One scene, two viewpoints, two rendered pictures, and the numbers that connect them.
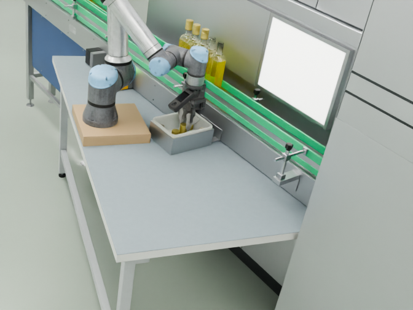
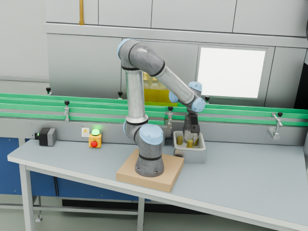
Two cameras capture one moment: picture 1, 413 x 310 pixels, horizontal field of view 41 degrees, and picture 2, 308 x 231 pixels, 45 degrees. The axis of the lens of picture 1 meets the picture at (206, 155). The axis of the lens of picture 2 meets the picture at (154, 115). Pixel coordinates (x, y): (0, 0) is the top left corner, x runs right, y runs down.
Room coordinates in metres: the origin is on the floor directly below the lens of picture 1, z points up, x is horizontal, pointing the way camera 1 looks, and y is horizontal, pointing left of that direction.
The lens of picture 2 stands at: (0.96, 1.70, 1.81)
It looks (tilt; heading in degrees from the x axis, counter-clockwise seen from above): 23 degrees down; 312
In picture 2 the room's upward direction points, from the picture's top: 4 degrees clockwise
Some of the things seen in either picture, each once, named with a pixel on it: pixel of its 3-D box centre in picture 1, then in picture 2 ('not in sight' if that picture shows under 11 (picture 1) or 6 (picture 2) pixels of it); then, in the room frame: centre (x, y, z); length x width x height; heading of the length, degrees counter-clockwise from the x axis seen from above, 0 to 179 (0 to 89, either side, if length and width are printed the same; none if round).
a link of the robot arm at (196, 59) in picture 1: (196, 61); (194, 92); (2.11, 0.11, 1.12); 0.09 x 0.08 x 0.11; 75
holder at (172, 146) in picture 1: (186, 131); (187, 145); (2.12, 0.11, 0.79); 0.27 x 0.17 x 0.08; 134
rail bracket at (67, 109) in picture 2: not in sight; (66, 112); (2.66, 0.58, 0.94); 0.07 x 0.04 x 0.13; 134
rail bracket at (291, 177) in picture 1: (287, 168); (275, 128); (1.79, -0.31, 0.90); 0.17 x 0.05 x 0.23; 134
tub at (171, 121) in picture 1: (181, 130); (188, 145); (2.10, 0.13, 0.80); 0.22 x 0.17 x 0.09; 134
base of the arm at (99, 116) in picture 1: (101, 109); (150, 161); (2.08, 0.48, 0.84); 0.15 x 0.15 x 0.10
